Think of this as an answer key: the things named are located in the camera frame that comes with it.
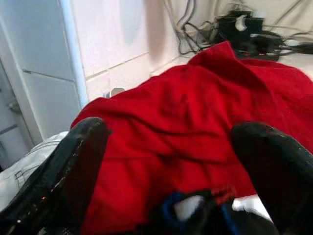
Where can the white cabinet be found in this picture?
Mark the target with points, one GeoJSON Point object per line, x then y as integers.
{"type": "Point", "coordinates": [36, 73]}

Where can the dark blue and white garment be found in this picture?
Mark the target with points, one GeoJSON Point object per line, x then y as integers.
{"type": "Point", "coordinates": [195, 213]}

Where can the red cloth garment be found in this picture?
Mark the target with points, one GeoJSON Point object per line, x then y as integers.
{"type": "Point", "coordinates": [185, 122]}

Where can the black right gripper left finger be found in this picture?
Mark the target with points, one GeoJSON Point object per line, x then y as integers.
{"type": "Point", "coordinates": [61, 176]}

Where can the black power adapter box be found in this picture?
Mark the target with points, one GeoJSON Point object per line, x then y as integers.
{"type": "Point", "coordinates": [238, 28]}

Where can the white wall socket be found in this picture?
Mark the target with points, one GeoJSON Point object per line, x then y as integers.
{"type": "Point", "coordinates": [116, 91]}

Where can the black power strip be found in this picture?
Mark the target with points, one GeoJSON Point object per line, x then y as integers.
{"type": "Point", "coordinates": [262, 52]}

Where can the white cloth garment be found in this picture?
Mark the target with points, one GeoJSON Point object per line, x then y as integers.
{"type": "Point", "coordinates": [22, 166]}

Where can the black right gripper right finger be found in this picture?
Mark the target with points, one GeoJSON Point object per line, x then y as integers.
{"type": "Point", "coordinates": [276, 171]}

